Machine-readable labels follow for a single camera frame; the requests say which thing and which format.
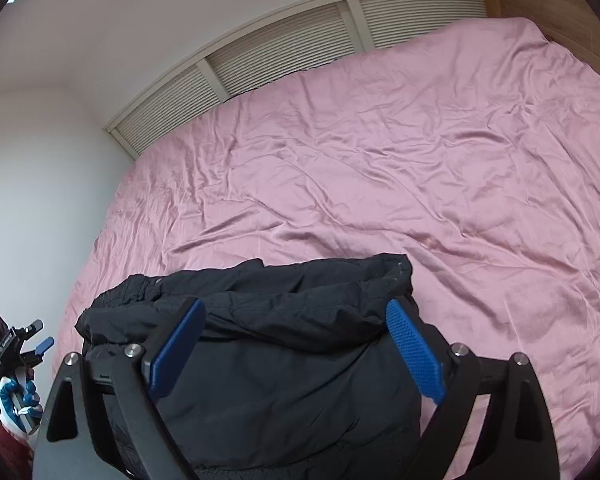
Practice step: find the white and blue gloved hand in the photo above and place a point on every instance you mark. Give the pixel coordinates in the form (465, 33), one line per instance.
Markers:
(20, 403)

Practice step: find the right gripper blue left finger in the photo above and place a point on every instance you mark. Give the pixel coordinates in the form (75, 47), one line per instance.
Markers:
(169, 346)

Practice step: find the beige louvered wall panel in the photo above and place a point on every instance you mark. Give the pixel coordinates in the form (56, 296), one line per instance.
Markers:
(301, 37)

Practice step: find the black puffer jacket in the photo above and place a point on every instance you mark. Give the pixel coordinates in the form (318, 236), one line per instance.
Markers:
(295, 375)

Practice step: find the pink bed cover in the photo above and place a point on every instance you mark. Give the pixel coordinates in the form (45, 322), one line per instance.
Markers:
(473, 150)

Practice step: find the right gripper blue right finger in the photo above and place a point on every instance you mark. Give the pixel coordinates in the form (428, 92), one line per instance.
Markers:
(422, 347)

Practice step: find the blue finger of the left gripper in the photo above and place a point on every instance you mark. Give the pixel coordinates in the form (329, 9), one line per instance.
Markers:
(44, 345)

